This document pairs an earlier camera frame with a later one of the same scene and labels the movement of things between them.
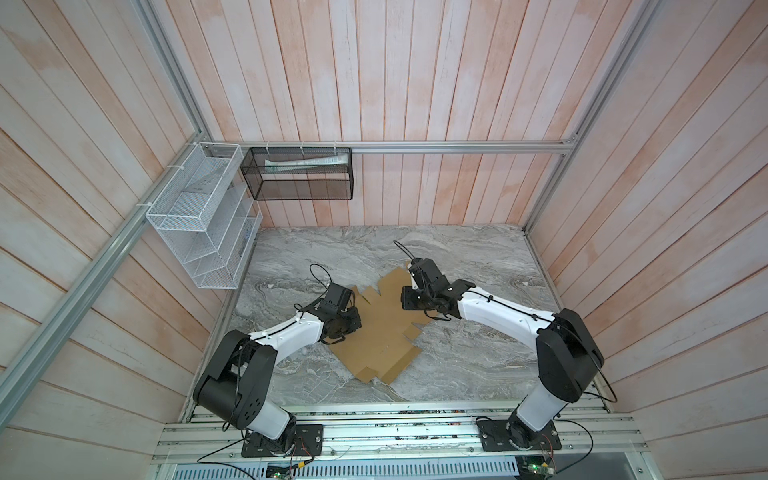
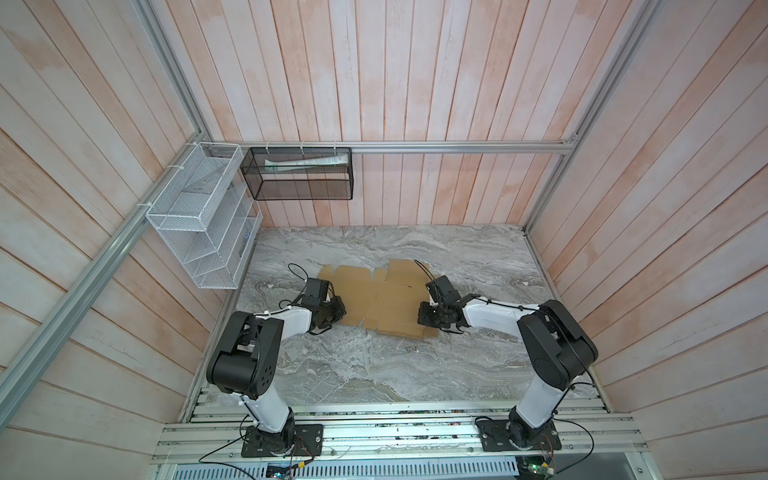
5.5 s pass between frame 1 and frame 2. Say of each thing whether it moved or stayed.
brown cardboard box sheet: moved
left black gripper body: moved
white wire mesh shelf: stayed
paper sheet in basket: stayed
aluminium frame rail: stayed
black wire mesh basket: stayed
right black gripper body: moved
